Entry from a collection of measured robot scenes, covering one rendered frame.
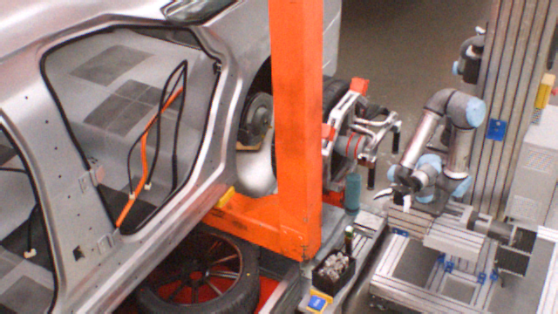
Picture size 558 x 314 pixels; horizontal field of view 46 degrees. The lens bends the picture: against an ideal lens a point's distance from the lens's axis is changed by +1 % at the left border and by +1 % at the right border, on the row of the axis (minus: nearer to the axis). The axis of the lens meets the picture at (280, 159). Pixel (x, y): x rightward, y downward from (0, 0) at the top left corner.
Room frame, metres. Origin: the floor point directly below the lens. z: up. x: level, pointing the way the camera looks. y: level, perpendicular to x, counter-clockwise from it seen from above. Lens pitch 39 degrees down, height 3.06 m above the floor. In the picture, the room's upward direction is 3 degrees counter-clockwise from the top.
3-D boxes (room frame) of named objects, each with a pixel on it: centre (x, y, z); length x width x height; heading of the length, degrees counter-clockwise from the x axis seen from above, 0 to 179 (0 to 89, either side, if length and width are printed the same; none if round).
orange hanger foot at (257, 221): (2.52, 0.20, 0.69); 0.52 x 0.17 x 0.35; 59
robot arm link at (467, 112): (2.31, -0.82, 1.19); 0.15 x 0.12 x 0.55; 46
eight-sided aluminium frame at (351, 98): (2.81, -0.35, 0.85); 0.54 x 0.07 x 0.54; 149
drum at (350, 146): (2.77, -0.42, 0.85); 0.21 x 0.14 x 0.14; 59
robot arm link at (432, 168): (2.12, -0.63, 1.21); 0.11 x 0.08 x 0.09; 136
